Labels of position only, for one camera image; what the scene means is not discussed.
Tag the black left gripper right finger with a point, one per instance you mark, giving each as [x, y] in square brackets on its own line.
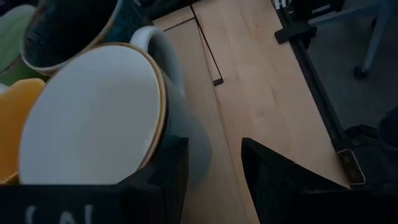
[280, 193]

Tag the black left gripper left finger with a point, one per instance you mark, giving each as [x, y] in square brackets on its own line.
[155, 193]

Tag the cream white mug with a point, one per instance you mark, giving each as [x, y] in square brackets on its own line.
[93, 118]

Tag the yellow mug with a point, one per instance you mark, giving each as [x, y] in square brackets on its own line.
[15, 124]

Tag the dark glazed mug brown inside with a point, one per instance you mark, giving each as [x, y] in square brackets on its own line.
[68, 31]

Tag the small silver-rimmed device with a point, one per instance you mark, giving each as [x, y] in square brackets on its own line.
[351, 168]

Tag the grey office chair base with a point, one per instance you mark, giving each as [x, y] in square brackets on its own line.
[377, 31]

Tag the black metal table frame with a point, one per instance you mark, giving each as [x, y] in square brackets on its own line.
[321, 99]

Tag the black frame clamp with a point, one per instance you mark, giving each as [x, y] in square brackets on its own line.
[293, 31]

